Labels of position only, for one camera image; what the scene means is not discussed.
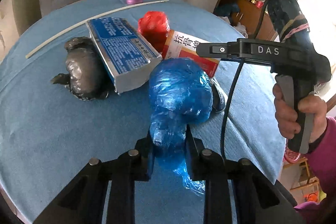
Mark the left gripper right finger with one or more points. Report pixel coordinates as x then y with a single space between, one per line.
201 162

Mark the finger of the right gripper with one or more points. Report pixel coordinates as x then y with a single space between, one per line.
212 50

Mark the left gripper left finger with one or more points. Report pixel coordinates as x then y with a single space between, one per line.
142 159

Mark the orange white medicine box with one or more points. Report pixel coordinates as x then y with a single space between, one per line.
181 45

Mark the blue plastic bag ball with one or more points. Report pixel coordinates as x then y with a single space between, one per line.
179 94

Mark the red plastic bag ball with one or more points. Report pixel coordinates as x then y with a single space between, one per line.
154 27

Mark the blue white carton box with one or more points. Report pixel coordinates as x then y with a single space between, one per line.
128 57

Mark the black plastic bag ball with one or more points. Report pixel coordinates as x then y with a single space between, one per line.
86 77

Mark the torn blue foil carton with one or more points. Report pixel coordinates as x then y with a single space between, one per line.
219 96

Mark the person's right hand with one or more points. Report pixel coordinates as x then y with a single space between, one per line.
286 116

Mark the red plastic basket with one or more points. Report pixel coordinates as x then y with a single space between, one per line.
291 156

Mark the blue tablecloth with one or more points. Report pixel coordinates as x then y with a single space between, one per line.
48 135

